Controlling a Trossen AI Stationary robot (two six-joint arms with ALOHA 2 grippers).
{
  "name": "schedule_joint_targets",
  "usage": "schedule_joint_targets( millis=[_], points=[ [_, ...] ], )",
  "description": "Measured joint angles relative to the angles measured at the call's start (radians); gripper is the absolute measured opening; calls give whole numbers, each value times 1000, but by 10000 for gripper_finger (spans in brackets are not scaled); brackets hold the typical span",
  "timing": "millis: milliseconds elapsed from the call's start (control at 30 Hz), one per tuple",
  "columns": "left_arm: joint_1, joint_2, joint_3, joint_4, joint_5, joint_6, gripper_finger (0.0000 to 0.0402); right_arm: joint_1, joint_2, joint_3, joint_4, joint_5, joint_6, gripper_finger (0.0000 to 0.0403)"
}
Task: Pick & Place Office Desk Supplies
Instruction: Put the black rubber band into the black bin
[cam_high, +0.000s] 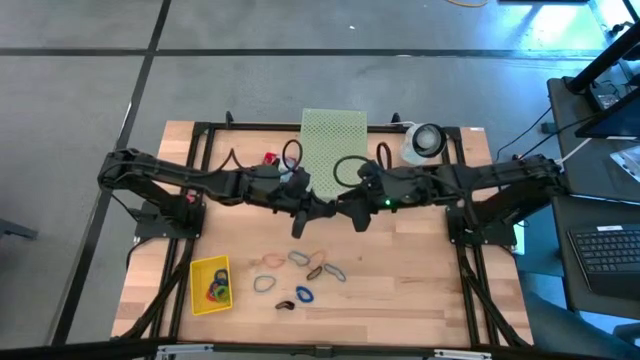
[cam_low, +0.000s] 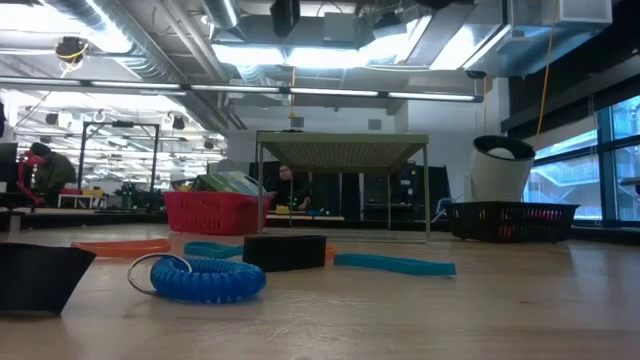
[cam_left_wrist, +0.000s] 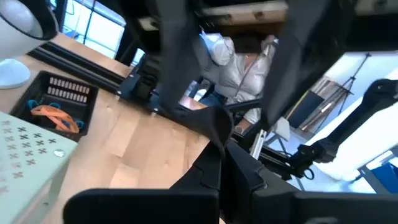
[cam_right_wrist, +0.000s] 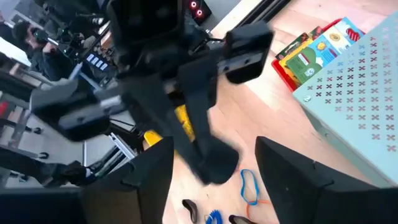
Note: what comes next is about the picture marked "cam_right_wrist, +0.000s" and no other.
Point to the black box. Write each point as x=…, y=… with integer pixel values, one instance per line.
x=233, y=217

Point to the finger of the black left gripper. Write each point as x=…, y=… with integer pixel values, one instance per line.
x=155, y=102
x=199, y=93

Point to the red plastic basket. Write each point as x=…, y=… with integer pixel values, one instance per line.
x=281, y=76

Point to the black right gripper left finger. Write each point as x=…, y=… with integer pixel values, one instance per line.
x=124, y=202

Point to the wooden table with casters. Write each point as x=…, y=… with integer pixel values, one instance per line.
x=18, y=127

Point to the silver metal bracket strip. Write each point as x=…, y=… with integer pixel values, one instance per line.
x=122, y=146

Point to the black panel white labels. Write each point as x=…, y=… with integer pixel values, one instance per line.
x=97, y=61

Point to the orange silicone wristband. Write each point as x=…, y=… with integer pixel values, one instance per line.
x=261, y=201

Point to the yellow plastic basket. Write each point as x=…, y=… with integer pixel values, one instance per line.
x=183, y=121

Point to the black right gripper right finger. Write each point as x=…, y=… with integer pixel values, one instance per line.
x=311, y=202

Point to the person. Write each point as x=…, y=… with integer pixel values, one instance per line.
x=49, y=65

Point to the blue silicone wristband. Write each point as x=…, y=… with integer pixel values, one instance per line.
x=242, y=189

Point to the green perforated metal shelf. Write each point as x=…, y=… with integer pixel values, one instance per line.
x=357, y=109

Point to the black computer tower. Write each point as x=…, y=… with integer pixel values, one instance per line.
x=199, y=9

